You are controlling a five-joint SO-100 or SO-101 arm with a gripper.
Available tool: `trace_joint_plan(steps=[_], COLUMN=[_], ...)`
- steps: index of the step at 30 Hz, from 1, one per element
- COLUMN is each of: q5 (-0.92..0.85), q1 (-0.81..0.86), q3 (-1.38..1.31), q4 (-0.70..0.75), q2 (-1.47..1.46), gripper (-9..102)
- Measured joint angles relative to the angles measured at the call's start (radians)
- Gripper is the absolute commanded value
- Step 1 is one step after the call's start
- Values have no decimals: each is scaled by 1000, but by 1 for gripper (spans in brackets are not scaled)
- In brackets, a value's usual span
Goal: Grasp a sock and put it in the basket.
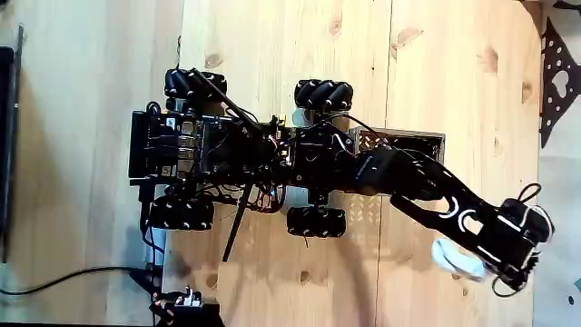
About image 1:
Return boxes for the black thin rod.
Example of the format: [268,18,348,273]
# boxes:
[221,180,256,263]
[191,66,265,134]

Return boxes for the black flat panel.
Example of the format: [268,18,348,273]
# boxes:
[0,25,25,265]

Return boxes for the black mecanum wheel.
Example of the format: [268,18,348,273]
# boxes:
[293,78,355,113]
[285,205,348,240]
[148,194,216,233]
[162,66,229,102]

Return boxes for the white sock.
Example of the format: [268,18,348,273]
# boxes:
[429,237,488,282]

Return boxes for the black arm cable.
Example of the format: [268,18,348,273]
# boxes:
[317,112,392,147]

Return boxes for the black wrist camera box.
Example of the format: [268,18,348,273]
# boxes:
[501,196,556,245]

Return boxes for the black power cable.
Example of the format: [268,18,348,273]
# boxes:
[0,265,163,297]

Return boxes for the black perforated metal bracket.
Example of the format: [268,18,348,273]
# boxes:
[538,16,581,150]

